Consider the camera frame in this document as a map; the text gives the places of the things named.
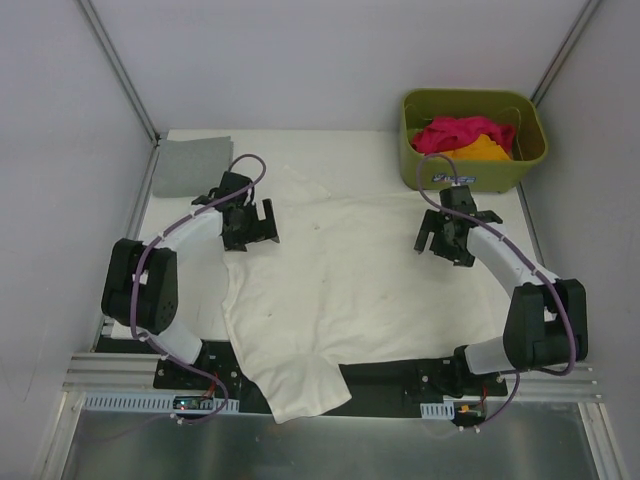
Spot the cream white t shirt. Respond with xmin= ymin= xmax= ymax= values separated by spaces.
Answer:
xmin=223 ymin=168 xmax=509 ymax=423

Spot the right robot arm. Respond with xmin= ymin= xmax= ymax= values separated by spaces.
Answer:
xmin=414 ymin=185 xmax=588 ymax=395

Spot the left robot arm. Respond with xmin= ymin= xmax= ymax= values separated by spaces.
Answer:
xmin=101 ymin=171 xmax=279 ymax=389

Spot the folded grey t shirt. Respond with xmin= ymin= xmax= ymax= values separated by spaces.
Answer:
xmin=151 ymin=136 xmax=234 ymax=198

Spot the orange t shirt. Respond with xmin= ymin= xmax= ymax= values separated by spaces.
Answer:
xmin=443 ymin=134 xmax=511 ymax=161

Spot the magenta pink t shirt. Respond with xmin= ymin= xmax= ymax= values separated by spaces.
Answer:
xmin=410 ymin=116 xmax=517 ymax=155

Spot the olive green plastic bin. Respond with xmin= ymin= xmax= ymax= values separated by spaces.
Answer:
xmin=399 ymin=88 xmax=548 ymax=193

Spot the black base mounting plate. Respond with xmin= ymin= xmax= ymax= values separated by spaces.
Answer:
xmin=152 ymin=339 xmax=519 ymax=416

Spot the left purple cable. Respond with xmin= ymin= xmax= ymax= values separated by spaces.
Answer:
xmin=129 ymin=153 xmax=267 ymax=426

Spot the right white cable duct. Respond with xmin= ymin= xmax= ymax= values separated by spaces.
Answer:
xmin=419 ymin=400 xmax=485 ymax=420

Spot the white cable duct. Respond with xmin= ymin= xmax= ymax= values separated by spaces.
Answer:
xmin=84 ymin=392 xmax=240 ymax=415
xmin=419 ymin=400 xmax=485 ymax=420

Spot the left white cable duct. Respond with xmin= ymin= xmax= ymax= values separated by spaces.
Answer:
xmin=84 ymin=392 xmax=240 ymax=415

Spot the aluminium frame rail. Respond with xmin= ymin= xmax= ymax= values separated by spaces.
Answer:
xmin=62 ymin=352 xmax=605 ymax=403

